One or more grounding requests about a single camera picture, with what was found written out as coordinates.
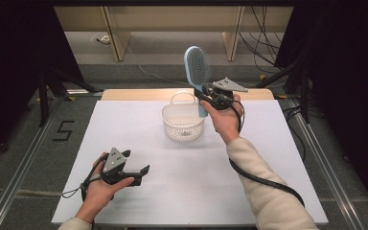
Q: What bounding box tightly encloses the thick black gripper cable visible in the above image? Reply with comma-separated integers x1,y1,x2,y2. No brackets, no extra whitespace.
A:
228,99,306,208

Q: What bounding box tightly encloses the black curtain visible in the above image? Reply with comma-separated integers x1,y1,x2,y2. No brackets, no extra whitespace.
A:
274,0,368,219
0,0,88,167

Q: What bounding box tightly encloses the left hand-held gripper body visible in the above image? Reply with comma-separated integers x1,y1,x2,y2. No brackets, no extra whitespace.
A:
101,147,144,187

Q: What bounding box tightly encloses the white table cover sheet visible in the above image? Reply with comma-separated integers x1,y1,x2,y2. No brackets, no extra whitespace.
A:
51,99,330,226

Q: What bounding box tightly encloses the metal floor rail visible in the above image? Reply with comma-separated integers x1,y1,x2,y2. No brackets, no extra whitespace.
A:
287,98,367,230
0,95,69,230

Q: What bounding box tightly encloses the white floor cable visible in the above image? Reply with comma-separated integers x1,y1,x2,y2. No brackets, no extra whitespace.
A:
126,44,190,86

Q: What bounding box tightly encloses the bundle of black floor cables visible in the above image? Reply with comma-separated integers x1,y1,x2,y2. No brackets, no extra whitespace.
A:
239,6,289,75

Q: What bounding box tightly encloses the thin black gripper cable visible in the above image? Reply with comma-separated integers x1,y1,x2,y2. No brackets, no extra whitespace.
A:
60,153,110,203

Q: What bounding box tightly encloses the person's left hand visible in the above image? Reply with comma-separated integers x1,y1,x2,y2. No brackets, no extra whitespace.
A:
75,151,135,224

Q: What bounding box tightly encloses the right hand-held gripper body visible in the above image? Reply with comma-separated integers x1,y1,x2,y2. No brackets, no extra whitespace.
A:
210,77,249,111

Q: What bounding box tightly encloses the black metal stand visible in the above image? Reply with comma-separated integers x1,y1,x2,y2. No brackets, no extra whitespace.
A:
255,59,311,125
37,66,104,128

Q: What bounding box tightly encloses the round floor socket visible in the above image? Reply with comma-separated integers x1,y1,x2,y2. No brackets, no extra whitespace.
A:
90,33,112,46

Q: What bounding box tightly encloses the person's right hand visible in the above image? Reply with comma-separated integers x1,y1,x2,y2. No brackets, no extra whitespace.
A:
200,93,244,146

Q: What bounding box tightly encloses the light wooden table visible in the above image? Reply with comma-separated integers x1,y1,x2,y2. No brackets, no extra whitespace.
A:
101,88,275,102

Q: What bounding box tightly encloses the white slotted plastic basket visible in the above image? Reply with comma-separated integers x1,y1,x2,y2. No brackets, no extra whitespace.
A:
161,90,206,143

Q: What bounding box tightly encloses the light wooden bench furniture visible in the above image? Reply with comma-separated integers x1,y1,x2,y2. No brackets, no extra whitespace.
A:
53,6,295,62

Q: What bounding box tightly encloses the light blue hairbrush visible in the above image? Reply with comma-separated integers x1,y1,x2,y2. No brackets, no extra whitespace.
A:
183,45,213,119

